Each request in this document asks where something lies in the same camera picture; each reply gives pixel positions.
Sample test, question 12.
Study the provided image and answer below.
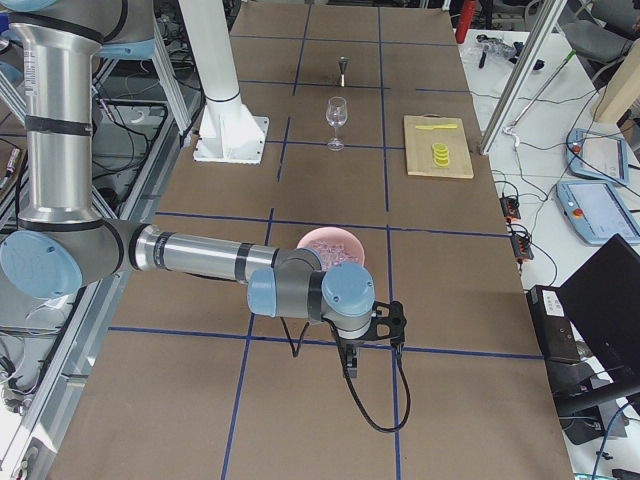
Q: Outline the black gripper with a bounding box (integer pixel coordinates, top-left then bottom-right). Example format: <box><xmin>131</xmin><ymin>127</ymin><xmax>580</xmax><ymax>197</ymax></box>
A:
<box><xmin>343</xmin><ymin>341</ymin><xmax>359</xmax><ymax>379</ymax></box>

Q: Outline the steel jigger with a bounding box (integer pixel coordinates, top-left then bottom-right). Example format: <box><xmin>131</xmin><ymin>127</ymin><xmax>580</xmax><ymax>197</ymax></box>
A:
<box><xmin>337</xmin><ymin>56</ymin><xmax>349</xmax><ymax>87</ymax></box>

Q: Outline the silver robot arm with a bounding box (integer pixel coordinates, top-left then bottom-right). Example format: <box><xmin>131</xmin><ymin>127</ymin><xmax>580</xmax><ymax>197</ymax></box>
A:
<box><xmin>1</xmin><ymin>1</ymin><xmax>375</xmax><ymax>374</ymax></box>

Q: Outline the pile of clear ice cubes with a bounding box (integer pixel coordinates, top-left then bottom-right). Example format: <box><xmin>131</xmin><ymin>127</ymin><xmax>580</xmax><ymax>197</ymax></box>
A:
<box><xmin>309</xmin><ymin>240</ymin><xmax>361</xmax><ymax>270</ymax></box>

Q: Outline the clear wine glass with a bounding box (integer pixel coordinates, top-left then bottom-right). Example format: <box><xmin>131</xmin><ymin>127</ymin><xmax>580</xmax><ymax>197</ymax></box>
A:
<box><xmin>325</xmin><ymin>96</ymin><xmax>348</xmax><ymax>151</ymax></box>

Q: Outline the pink bowl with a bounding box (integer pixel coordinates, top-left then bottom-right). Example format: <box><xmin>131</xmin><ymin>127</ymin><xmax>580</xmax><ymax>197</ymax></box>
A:
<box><xmin>297</xmin><ymin>227</ymin><xmax>365</xmax><ymax>270</ymax></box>

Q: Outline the orange black power strip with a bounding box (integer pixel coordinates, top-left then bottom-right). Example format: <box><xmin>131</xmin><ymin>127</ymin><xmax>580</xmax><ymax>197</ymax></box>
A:
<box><xmin>500</xmin><ymin>195</ymin><xmax>534</xmax><ymax>265</ymax></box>

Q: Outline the bamboo cutting board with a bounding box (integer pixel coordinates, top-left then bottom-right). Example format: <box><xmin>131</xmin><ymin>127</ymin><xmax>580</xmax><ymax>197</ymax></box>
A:
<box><xmin>403</xmin><ymin>115</ymin><xmax>474</xmax><ymax>180</ymax></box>

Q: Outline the black box device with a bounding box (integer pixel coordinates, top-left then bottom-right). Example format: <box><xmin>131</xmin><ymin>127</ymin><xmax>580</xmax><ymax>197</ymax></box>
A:
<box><xmin>526</xmin><ymin>285</ymin><xmax>581</xmax><ymax>364</ymax></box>

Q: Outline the yellow plastic knife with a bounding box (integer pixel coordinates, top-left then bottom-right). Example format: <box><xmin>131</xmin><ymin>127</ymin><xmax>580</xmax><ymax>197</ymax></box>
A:
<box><xmin>414</xmin><ymin>123</ymin><xmax>458</xmax><ymax>131</ymax></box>

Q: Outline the black monitor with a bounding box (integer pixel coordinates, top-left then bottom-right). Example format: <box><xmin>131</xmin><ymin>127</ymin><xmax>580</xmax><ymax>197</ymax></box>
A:
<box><xmin>557</xmin><ymin>234</ymin><xmax>639</xmax><ymax>394</ymax></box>

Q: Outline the blue teach pendant near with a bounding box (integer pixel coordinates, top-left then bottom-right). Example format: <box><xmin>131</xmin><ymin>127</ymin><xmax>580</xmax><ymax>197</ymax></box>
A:
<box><xmin>555</xmin><ymin>180</ymin><xmax>639</xmax><ymax>246</ymax></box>

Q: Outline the blue teach pendant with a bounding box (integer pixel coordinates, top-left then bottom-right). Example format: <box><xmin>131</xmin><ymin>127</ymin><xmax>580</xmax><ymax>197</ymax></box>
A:
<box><xmin>555</xmin><ymin>180</ymin><xmax>639</xmax><ymax>246</ymax></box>
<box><xmin>566</xmin><ymin>128</ymin><xmax>629</xmax><ymax>186</ymax></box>

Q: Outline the blue teach pendant far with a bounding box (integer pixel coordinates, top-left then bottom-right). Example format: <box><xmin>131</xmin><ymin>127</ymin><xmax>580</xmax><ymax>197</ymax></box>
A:
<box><xmin>566</xmin><ymin>128</ymin><xmax>629</xmax><ymax>186</ymax></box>

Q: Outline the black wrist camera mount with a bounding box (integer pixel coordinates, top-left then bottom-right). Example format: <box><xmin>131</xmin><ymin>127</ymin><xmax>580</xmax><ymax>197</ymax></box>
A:
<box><xmin>361</xmin><ymin>300</ymin><xmax>407</xmax><ymax>347</ymax></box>

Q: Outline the white camera post with base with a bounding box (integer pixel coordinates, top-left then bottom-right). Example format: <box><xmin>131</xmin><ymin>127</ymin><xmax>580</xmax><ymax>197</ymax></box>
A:
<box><xmin>179</xmin><ymin>0</ymin><xmax>269</xmax><ymax>165</ymax></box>

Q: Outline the green-handled metal grabber stick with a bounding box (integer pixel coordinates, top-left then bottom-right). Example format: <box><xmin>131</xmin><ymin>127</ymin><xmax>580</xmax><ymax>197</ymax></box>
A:
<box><xmin>503</xmin><ymin>49</ymin><xmax>576</xmax><ymax>136</ymax></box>

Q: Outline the aluminium frame post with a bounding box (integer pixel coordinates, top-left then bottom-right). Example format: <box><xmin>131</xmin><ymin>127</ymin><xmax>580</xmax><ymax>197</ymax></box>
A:
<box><xmin>479</xmin><ymin>0</ymin><xmax>567</xmax><ymax>155</ymax></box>

